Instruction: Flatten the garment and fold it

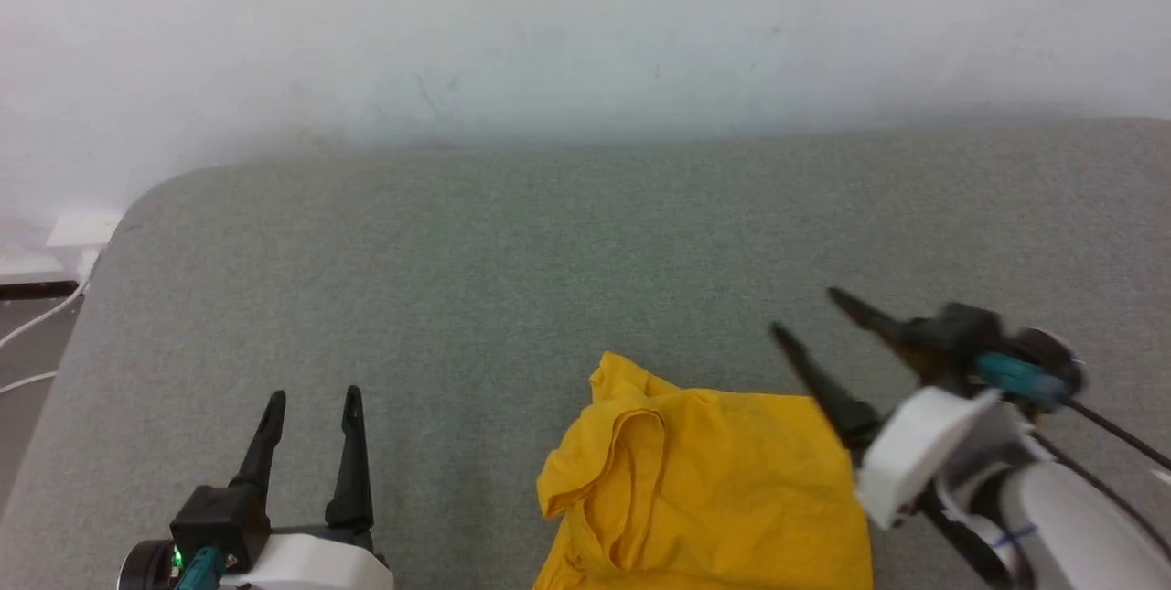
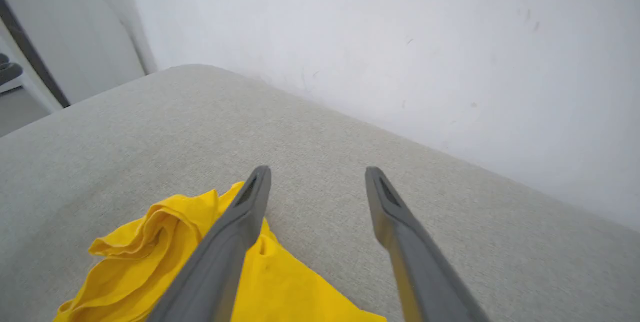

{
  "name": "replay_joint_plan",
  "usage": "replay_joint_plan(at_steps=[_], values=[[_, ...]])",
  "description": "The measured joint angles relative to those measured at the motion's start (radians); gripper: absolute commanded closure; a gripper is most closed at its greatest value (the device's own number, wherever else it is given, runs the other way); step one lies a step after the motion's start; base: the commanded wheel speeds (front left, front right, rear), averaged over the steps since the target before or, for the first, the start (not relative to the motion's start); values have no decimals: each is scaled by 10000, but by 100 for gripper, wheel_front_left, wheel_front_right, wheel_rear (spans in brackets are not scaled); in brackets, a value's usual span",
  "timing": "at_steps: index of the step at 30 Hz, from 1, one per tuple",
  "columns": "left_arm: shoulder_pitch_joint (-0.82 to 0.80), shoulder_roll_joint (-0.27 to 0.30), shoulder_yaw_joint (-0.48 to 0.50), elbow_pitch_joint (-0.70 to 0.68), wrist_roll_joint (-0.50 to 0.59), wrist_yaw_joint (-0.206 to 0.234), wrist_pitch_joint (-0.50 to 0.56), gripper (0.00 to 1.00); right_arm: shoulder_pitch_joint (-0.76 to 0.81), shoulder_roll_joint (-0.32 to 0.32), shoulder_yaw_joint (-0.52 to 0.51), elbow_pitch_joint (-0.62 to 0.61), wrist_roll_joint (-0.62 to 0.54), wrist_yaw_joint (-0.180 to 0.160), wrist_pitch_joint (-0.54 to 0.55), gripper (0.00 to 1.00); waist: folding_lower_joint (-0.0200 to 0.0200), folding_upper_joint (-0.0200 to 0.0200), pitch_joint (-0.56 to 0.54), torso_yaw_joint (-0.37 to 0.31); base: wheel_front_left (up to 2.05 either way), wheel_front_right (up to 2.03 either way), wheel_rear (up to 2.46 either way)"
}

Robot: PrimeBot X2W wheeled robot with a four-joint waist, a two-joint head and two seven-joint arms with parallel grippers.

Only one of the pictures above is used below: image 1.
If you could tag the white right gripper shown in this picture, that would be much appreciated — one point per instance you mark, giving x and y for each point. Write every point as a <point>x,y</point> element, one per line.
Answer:
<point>915,453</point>

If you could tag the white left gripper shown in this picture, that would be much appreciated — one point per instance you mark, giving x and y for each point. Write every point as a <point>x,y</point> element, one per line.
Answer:
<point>311,563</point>

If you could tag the yellow t-shirt with white patches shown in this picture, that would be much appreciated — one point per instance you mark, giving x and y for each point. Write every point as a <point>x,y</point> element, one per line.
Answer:
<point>714,489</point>

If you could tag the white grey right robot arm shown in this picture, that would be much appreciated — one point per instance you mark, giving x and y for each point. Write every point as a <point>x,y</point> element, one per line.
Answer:
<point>1070,526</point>

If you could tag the grey-green fabric sofa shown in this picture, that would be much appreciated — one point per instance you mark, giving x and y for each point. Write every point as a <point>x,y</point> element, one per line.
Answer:
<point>457,279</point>

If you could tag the dark baseboard strip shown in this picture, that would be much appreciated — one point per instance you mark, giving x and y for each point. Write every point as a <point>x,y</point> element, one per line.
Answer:
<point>37,290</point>

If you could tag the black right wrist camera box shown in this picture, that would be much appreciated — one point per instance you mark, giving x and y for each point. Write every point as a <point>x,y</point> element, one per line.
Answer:
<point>961,334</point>

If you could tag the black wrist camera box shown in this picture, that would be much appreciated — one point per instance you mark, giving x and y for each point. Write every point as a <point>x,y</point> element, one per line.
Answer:
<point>961,334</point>
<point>215,517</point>

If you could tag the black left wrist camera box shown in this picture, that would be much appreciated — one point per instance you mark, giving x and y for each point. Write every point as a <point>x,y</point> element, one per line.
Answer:
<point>215,517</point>

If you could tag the white wall socket box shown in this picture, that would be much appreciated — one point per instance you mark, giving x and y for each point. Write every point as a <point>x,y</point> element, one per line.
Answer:
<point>82,229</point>

